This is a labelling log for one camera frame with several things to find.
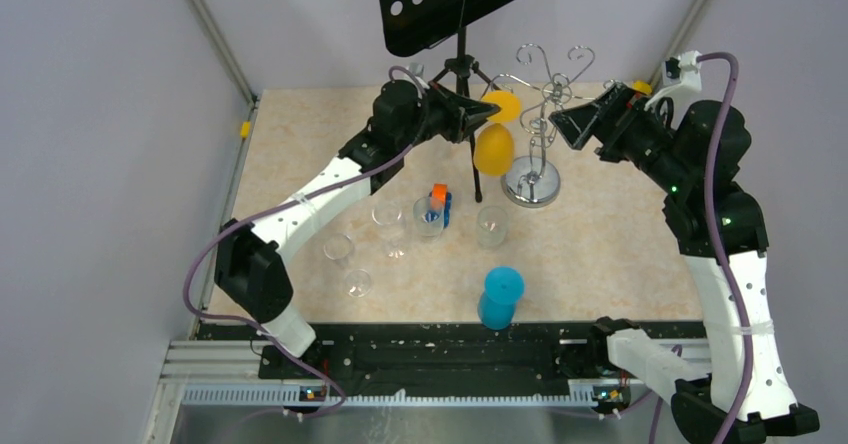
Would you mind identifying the blue plastic wine glass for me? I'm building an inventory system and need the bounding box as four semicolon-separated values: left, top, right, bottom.
477;266;525;331

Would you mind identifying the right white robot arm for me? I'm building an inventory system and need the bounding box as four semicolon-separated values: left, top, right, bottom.
549;84;820;443

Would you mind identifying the clear wine glass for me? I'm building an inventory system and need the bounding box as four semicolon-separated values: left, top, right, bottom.
372;201;406;259

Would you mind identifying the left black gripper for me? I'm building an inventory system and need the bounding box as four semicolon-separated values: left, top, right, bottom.
398;80;500;152

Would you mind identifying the clear glass with clips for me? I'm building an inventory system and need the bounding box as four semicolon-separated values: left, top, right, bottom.
412;196;444;241

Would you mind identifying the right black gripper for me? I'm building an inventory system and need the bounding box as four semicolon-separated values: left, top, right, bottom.
549;81;692;193

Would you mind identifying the yellow corner clamp right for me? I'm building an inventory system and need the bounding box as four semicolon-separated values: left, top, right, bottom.
631;80;653;95

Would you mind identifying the clear glass centre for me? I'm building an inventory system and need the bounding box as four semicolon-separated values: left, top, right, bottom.
476;206;509;248

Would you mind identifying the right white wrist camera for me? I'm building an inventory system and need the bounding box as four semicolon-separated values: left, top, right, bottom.
645;51;702;110

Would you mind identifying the orange plastic wine glass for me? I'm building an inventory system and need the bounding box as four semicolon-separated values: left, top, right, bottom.
472;90;522;177

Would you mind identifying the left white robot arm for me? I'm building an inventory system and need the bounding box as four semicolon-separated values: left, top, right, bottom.
213;79;519;378

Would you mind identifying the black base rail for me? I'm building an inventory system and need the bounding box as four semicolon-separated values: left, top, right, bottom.
195;321;707;399

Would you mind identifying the clear glass front left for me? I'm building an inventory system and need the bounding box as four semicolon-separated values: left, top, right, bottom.
344;269;373;298

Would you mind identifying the silver wire glass rack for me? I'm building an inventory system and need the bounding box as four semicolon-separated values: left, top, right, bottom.
487;43;596;208

